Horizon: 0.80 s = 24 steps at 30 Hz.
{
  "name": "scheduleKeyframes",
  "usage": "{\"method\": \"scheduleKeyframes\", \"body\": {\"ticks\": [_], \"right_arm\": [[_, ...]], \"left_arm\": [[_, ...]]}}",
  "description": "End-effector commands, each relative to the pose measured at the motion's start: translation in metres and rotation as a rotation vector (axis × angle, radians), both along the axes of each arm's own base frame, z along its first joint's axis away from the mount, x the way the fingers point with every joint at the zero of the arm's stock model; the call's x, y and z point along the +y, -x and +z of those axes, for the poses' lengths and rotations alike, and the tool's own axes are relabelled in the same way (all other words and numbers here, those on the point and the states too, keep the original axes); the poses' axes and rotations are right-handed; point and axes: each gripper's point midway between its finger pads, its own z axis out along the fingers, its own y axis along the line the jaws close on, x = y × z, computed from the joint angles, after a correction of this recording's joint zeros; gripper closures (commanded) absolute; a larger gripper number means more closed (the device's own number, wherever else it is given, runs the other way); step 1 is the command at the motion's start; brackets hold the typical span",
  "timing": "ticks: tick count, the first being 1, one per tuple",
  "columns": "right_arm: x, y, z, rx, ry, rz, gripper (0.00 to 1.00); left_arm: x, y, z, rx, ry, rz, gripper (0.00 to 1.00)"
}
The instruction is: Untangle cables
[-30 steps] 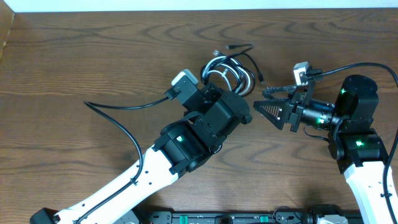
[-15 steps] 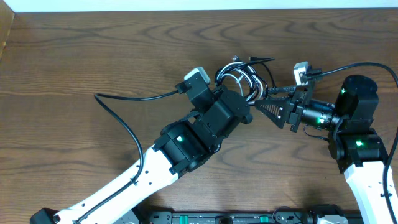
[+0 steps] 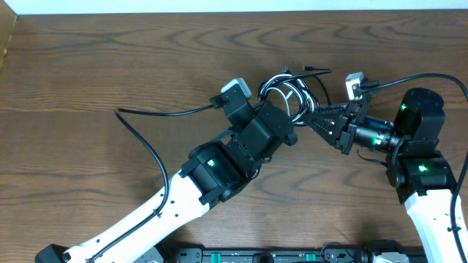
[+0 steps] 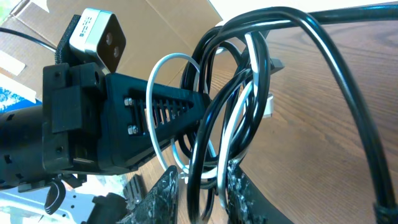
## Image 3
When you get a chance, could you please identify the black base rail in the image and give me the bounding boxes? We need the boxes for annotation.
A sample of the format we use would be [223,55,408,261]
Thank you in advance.
[156,240,428,263]

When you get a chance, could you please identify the right camera cable black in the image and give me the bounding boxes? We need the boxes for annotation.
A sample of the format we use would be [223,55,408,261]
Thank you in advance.
[360,72,468,263]

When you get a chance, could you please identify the camera cable black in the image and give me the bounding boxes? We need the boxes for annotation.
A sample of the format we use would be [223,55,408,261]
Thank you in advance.
[360,72,468,263]
[86,94,230,263]

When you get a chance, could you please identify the black usb cable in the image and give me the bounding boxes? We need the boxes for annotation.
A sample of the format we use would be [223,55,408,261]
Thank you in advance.
[257,65,333,127]

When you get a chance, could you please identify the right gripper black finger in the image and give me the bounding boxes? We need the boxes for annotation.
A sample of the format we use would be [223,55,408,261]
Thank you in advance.
[317,103,349,115]
[303,112,341,146]

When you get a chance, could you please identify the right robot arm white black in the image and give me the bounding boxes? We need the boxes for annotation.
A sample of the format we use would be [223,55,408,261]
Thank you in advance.
[303,88,467,262]

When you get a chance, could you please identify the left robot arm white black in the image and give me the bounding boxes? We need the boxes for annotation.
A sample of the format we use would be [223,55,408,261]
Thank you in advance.
[34,102,297,262]

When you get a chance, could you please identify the left camera cable black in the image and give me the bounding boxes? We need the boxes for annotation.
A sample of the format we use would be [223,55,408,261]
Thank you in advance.
[86,94,230,263]

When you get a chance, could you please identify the white usb cable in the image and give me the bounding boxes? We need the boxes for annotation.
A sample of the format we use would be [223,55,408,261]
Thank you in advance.
[263,75,317,123]

